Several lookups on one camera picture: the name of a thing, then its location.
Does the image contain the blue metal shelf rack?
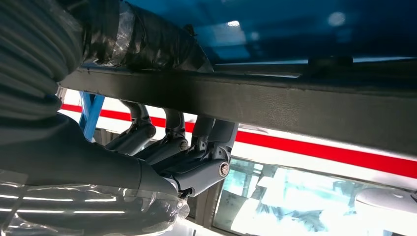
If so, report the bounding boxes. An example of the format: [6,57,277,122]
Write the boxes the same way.
[78,0,417,142]

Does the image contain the white car red stripe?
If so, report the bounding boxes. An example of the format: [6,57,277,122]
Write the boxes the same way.
[57,88,417,236]

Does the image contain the white car side mirror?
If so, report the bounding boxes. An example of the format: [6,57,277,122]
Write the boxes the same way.
[355,187,417,216]

